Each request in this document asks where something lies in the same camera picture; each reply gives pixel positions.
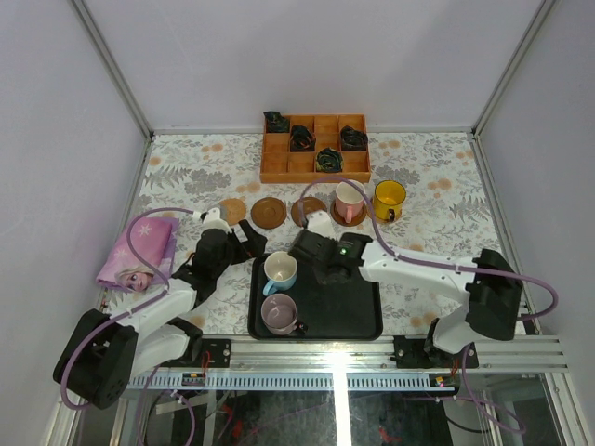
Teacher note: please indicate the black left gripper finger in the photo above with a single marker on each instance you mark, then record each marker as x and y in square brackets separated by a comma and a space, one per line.
[246, 230]
[255, 244]

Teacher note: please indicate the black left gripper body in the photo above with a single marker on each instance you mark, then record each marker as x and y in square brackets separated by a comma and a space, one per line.
[237, 244]

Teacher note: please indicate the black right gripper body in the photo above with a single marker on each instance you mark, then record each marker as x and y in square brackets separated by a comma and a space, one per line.
[321, 273]

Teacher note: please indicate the brown wooden coaster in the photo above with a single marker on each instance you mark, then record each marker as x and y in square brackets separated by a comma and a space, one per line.
[310, 204]
[358, 218]
[269, 213]

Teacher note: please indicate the woven rattan coaster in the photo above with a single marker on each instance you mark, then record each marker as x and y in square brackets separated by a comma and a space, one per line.
[233, 210]
[385, 212]

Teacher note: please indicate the blue mug white inside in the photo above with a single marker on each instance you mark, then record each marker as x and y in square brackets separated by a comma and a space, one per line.
[281, 271]

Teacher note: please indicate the pink mug white inside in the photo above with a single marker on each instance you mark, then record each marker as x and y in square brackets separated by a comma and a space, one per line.
[349, 202]

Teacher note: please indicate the lilac mug black handle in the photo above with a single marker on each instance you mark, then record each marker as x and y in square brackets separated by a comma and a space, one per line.
[279, 313]

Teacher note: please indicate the yellow mug black outside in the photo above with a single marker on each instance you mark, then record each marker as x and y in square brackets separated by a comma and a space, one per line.
[389, 191]

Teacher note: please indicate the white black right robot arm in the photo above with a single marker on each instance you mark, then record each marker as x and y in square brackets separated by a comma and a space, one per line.
[486, 289]

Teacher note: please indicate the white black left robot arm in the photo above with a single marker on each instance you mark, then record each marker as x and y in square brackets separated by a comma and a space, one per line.
[107, 350]

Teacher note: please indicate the black plastic tray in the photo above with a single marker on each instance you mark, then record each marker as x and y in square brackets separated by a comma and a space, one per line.
[337, 311]

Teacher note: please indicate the purple princess print pouch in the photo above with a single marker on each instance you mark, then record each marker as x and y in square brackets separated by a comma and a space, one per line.
[142, 255]

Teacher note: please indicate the orange wooden compartment box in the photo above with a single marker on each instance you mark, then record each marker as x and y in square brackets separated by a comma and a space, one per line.
[280, 165]

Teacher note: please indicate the rolled green leaf cloth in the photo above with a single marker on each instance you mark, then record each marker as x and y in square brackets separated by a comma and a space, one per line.
[329, 161]

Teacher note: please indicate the rolled dark cloth orange accents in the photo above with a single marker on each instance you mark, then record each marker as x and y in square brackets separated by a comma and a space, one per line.
[301, 139]

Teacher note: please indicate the rolled dark cloth top-left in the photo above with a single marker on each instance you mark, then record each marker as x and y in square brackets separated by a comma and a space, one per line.
[276, 123]

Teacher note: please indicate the rolled dark cloth right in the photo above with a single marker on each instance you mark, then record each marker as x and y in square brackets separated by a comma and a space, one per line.
[352, 139]

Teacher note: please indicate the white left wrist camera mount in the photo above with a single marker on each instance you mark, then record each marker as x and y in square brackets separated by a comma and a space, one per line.
[211, 219]

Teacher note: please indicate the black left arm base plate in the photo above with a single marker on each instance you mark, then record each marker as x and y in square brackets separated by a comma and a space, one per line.
[210, 353]

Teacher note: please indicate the aluminium front frame rail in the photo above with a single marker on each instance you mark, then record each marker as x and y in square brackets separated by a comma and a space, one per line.
[264, 365]

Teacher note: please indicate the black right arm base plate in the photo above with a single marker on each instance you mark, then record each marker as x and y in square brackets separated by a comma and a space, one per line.
[410, 352]

